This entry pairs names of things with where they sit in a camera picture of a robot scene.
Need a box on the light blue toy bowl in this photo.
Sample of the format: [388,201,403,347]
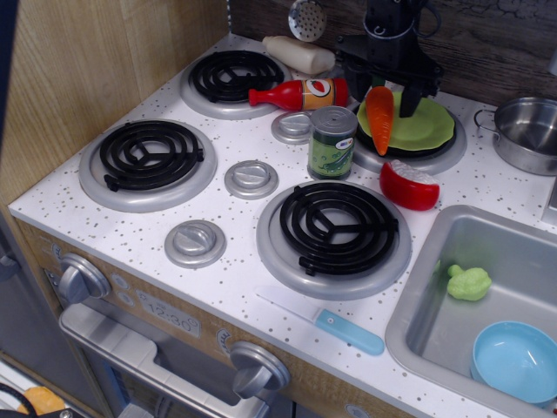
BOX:
[470,321,556,408]

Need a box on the red toy ketchup bottle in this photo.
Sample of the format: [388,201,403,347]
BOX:
[248,78,349,111]

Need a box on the back right black burner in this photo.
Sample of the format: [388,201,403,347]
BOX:
[352,104,466,175]

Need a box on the silver toy sink basin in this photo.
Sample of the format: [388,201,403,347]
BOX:
[386,206,556,417]

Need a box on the silver stovetop knob middle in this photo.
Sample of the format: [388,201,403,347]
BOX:
[225,160,279,200]

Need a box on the black burner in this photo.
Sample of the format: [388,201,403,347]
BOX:
[78,119,217,213]
[256,180,412,300]
[179,51,292,120]
[352,104,466,175]

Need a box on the hanging metal skimmer ladle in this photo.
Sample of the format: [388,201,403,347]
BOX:
[288,0,326,43]

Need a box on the oven clock display panel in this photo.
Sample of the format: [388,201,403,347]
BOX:
[136,290,202,339]

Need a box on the front left black burner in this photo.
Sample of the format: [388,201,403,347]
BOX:
[78,119,217,213]

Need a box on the orange toy carrot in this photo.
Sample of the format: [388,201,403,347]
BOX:
[365,86,394,156]

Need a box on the front right black burner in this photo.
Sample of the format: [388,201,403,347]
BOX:
[256,180,412,300]

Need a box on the green toy pea can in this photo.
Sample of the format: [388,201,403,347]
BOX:
[307,106,358,180]

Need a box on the silver stovetop knob front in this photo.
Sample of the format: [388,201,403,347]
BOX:
[164,219,226,269]

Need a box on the blue handled toy knife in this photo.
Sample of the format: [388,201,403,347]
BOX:
[255,287,385,356]

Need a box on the silver oven dial right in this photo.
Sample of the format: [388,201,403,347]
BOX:
[230,341,291,399]

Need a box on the green toy plate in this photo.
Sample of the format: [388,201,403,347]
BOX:
[356,92,455,156]

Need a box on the silver stovetop knob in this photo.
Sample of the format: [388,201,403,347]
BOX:
[271,111,311,145]
[225,160,279,200]
[164,219,226,269]

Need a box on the silver oven door handle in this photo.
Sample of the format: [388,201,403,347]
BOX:
[59,305,271,417]

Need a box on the silver stovetop knob back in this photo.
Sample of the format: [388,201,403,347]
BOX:
[271,111,311,145]

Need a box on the green toy broccoli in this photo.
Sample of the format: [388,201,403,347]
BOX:
[447,265,492,301]

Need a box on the silver oven dial left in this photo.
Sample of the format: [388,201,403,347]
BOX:
[58,253,111,304]

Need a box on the red toy cheese wedge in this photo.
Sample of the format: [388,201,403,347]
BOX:
[379,159,440,211]

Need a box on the silver metal pot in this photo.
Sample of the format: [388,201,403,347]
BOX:
[473,97,556,177]

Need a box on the silver oven dial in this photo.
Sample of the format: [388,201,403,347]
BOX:
[230,341,291,399]
[58,253,111,304]

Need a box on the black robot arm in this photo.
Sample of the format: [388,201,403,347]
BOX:
[336,1,444,118]

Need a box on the back left black burner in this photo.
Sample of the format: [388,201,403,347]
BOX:
[179,51,292,120]

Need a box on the yellow object on floor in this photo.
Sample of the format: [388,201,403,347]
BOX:
[23,387,66,416]

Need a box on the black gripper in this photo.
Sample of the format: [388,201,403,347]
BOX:
[335,24,443,118]

